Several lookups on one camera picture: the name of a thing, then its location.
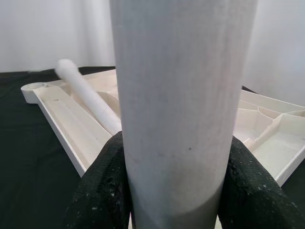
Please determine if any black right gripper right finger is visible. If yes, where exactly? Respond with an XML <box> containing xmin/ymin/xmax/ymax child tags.
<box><xmin>218</xmin><ymin>137</ymin><xmax>305</xmax><ymax>229</ymax></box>

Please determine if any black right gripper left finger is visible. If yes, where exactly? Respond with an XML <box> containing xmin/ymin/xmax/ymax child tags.
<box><xmin>63</xmin><ymin>131</ymin><xmax>133</xmax><ymax>229</ymax></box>

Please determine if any white plastic table leg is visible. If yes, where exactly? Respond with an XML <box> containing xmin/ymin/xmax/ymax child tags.
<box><xmin>108</xmin><ymin>0</ymin><xmax>259</xmax><ymax>229</ymax></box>
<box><xmin>56</xmin><ymin>58</ymin><xmax>122</xmax><ymax>134</ymax></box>

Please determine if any white plastic table top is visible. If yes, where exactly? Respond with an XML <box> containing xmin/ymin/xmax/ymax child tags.
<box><xmin>20</xmin><ymin>68</ymin><xmax>305</xmax><ymax>189</ymax></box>

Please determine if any black tablecloth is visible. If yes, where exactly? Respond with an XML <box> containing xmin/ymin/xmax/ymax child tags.
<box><xmin>0</xmin><ymin>65</ymin><xmax>305</xmax><ymax>229</ymax></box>

